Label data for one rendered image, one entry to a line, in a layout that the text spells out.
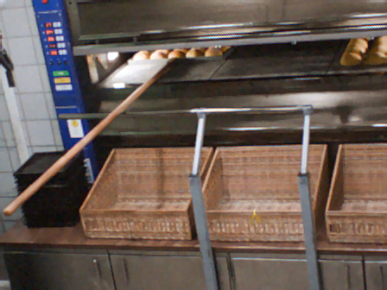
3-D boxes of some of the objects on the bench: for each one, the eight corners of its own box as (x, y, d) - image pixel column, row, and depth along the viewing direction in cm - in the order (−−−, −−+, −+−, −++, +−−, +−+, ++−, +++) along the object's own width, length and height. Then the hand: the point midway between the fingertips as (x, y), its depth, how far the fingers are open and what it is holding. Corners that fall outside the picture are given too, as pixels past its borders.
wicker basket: (223, 196, 425) (216, 146, 416) (333, 195, 407) (328, 142, 397) (196, 242, 383) (187, 187, 373) (318, 243, 365) (312, 186, 355)
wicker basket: (121, 195, 445) (112, 148, 435) (222, 195, 426) (214, 146, 416) (83, 239, 403) (72, 187, 393) (193, 242, 384) (183, 187, 374)
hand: (3, 90), depth 338 cm, fingers open, 13 cm apart
